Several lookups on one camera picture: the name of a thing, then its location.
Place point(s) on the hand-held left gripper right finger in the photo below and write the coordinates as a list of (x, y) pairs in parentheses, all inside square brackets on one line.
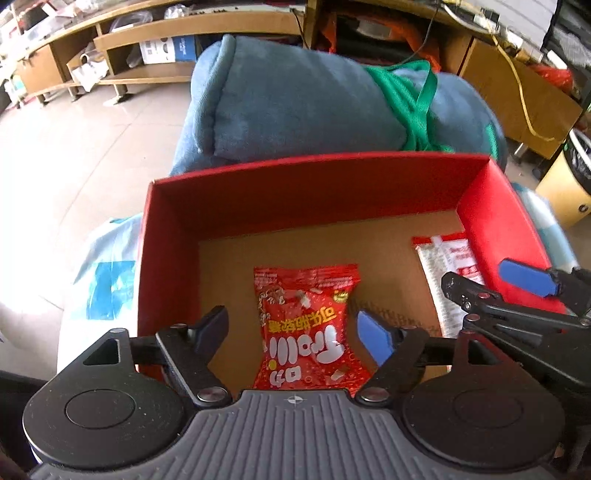
[(375, 337)]

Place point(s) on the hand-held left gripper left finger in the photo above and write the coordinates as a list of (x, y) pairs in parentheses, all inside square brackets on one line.
[(212, 328)]

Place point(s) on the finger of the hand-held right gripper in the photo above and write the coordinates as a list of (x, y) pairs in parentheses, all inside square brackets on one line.
[(475, 293), (528, 277)]

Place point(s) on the white red snack packet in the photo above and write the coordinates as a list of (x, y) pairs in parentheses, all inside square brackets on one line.
[(438, 263)]

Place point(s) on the red cardboard box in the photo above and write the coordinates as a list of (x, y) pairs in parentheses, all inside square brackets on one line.
[(300, 194)]

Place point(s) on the yellow trash bin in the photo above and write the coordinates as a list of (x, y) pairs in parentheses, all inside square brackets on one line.
[(563, 184)]

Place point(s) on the black cabinet caster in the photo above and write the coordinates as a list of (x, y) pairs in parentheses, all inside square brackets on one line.
[(519, 154)]

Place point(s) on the red plastic bag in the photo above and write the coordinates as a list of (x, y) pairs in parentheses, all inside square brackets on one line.
[(554, 76)]

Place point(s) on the blue rolled cushion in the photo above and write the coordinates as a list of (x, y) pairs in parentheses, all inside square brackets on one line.
[(286, 101)]

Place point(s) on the white power strip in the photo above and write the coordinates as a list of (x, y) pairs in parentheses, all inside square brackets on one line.
[(501, 27)]

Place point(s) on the blue white cardboard box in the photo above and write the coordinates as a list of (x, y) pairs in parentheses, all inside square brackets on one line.
[(166, 50)]

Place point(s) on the white plastic bags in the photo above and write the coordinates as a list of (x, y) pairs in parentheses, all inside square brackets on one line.
[(90, 71)]

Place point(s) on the orange plastic bag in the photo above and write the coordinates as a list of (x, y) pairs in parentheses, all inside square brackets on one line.
[(332, 32)]

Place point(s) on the wooden television cabinet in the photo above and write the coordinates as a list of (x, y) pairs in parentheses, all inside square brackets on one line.
[(184, 32)]

